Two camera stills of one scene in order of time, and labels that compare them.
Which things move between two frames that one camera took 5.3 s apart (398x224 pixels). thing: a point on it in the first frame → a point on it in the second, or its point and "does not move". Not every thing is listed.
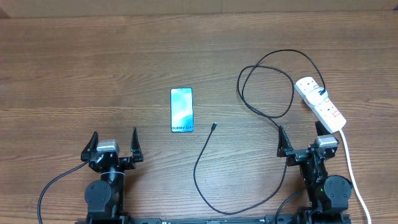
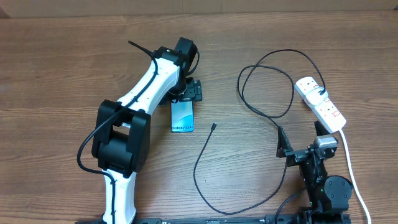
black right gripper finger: (284, 143) does not move
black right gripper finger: (321, 129) does not move
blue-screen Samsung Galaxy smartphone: (181, 110) does not move
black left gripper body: (125, 163) → (193, 90)
